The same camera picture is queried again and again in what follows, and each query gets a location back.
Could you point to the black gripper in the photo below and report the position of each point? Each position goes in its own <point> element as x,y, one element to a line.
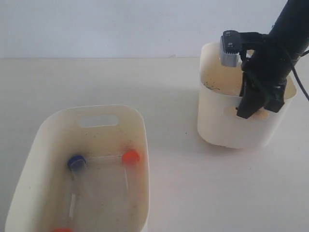
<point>285,43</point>

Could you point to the blue-capped tube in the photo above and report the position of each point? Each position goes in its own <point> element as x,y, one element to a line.
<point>81,175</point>

